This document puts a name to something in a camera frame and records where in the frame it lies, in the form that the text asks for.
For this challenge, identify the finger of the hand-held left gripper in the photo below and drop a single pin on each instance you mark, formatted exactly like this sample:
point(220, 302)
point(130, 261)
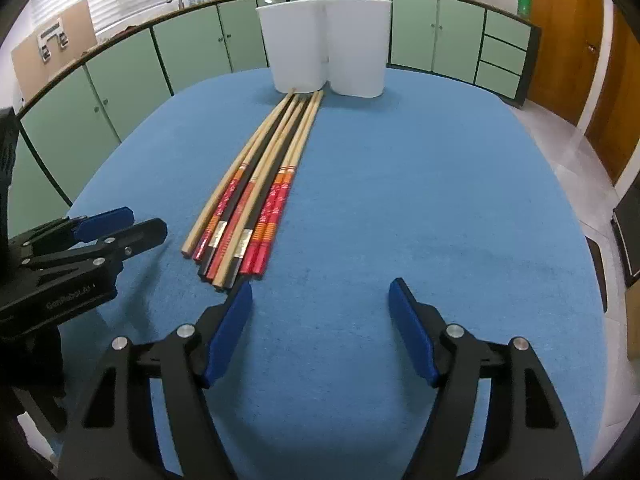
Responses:
point(145, 235)
point(107, 220)

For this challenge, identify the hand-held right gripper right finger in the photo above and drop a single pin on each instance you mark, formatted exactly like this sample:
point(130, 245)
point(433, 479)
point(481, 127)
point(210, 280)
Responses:
point(412, 330)

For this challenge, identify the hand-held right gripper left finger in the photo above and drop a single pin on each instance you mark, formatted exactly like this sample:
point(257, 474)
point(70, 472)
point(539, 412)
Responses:
point(230, 330)

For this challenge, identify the bundle of mixed chopsticks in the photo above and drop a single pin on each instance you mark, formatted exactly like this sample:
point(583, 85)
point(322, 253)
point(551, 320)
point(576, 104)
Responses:
point(272, 210)

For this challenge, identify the white two-compartment utensil holder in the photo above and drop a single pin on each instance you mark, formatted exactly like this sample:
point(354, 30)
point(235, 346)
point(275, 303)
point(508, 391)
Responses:
point(355, 45)

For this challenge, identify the blue tablecloth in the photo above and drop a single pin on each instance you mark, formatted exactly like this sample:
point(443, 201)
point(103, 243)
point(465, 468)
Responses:
point(425, 210)

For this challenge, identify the dark brown stool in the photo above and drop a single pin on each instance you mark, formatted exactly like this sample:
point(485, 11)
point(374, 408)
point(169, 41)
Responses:
point(597, 270)

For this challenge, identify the cardboard sheet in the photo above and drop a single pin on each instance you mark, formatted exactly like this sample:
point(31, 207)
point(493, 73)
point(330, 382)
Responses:
point(75, 25)

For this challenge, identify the green kitchen cabinet run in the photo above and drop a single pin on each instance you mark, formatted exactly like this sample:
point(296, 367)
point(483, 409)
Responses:
point(200, 45)

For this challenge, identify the black appliance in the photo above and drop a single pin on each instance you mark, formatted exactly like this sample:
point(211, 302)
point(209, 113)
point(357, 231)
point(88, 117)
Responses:
point(630, 235)

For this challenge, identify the wooden door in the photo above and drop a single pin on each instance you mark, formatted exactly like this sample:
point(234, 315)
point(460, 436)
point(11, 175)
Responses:
point(565, 35)
point(617, 110)

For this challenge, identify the green bottle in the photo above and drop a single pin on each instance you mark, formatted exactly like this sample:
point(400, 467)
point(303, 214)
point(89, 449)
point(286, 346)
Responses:
point(524, 0)

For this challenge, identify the white metal bracket set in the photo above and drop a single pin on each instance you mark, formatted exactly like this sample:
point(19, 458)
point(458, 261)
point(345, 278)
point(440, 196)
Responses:
point(50, 30)

